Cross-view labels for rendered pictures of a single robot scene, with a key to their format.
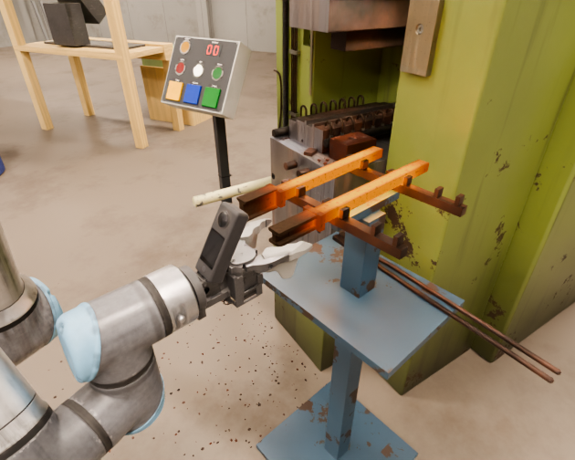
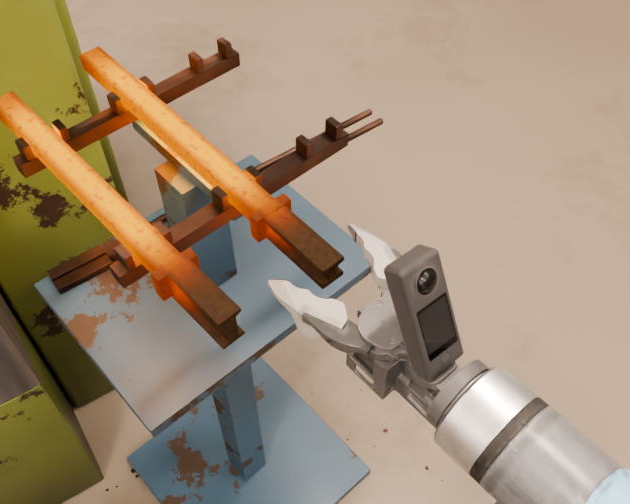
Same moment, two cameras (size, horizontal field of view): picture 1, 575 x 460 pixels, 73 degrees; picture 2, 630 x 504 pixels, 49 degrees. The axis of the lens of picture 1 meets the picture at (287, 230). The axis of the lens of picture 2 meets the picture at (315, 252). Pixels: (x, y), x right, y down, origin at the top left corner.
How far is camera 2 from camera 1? 0.73 m
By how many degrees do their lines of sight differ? 65
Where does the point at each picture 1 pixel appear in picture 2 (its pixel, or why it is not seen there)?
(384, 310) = (266, 244)
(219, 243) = (442, 306)
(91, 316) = (613, 478)
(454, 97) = not seen: outside the picture
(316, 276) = (172, 329)
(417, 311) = not seen: hidden behind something
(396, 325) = not seen: hidden behind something
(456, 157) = (45, 17)
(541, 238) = (74, 46)
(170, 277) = (500, 387)
